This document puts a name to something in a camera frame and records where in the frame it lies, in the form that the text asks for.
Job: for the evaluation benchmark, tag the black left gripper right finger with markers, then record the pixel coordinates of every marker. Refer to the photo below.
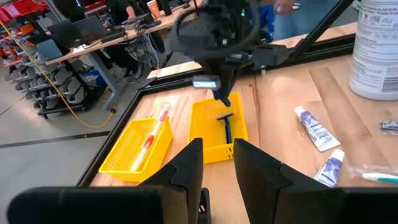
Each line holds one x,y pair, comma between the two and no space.
267,186

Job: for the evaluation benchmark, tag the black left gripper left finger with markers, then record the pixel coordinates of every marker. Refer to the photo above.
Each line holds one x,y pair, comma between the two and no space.
186,174

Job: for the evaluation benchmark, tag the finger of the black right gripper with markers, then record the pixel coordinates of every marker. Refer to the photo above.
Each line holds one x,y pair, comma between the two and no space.
231,81
214,68

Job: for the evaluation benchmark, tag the small silver item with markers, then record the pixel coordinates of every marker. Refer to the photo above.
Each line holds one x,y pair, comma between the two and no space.
205,83

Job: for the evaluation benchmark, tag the red and white toothbrush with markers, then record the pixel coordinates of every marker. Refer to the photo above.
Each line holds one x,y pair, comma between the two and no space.
149,143

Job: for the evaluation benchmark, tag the dark blue razor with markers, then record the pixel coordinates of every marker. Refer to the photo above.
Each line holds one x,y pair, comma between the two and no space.
228,130

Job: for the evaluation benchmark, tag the teal toothbrush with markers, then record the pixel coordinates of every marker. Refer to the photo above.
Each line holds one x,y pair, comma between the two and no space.
379,178

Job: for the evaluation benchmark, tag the yellow plastic basket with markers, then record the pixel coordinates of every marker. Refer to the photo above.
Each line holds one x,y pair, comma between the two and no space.
124,149
205,130

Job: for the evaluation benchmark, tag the white purple toothpaste tube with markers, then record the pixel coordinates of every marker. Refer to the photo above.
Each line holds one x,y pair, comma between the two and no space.
329,168
315,130

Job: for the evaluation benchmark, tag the orange cup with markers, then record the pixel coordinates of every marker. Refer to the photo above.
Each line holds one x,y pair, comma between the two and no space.
154,8

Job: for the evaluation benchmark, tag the person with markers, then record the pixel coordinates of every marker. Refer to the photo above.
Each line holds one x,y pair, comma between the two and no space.
124,9
71,9
298,25

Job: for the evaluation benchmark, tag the grey-legged desk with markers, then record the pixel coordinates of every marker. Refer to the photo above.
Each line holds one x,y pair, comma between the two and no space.
93,47

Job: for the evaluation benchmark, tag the black laptop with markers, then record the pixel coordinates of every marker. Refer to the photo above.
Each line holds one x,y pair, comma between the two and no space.
90,29

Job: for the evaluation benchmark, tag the wrapped nail clipper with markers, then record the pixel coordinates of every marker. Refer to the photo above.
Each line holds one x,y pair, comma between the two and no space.
390,126

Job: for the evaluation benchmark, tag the white wipes canister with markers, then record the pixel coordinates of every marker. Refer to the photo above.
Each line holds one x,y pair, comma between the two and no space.
376,56

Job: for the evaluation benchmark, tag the shelf rack with grey bins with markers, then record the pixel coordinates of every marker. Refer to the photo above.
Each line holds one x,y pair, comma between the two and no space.
56,77

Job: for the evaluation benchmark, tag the red storage bins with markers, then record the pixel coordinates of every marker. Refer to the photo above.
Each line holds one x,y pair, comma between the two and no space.
21,7

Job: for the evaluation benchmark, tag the black metal table frame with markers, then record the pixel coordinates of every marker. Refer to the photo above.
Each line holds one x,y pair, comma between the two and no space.
326,46

